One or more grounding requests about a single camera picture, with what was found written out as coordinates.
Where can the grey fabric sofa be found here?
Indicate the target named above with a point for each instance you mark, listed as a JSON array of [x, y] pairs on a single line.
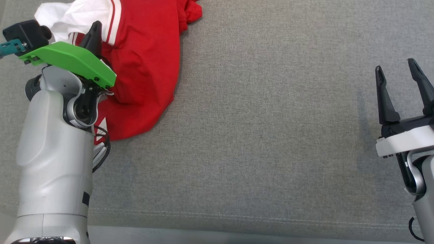
[[271, 118]]

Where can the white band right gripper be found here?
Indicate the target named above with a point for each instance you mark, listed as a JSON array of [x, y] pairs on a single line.
[[407, 140]]

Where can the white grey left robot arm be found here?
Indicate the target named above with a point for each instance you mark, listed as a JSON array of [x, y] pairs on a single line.
[[51, 162]]

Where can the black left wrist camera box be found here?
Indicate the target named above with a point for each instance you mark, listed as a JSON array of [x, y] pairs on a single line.
[[27, 34]]

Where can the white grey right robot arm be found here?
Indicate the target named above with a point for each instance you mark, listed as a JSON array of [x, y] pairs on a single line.
[[425, 189]]

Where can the red white basketball jersey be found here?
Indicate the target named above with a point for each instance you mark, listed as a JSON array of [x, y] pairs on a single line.
[[145, 61]]

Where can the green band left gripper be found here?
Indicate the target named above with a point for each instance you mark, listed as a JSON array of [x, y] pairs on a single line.
[[74, 59]]

